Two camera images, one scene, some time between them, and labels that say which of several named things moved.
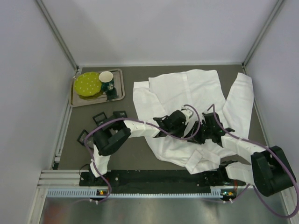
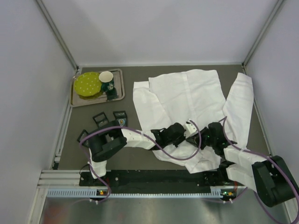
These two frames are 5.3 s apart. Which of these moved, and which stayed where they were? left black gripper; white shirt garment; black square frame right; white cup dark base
Moved: left black gripper
Stayed: black square frame right; white shirt garment; white cup dark base
